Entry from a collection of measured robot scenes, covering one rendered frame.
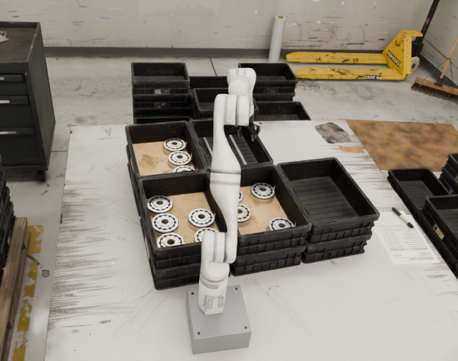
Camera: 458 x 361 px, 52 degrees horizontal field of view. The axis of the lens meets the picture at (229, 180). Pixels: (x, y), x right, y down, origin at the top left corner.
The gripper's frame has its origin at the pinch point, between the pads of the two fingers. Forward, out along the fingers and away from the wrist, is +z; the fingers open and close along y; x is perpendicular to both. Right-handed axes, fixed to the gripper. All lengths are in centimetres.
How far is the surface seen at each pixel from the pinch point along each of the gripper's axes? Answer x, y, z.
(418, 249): -1, -79, 43
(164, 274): 66, 2, 6
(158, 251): 64, 3, -6
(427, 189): -94, -81, 119
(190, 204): 32.3, 11.3, 14.0
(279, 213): 18.2, -22.3, 20.3
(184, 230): 45.9, 5.9, 9.8
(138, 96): -65, 119, 77
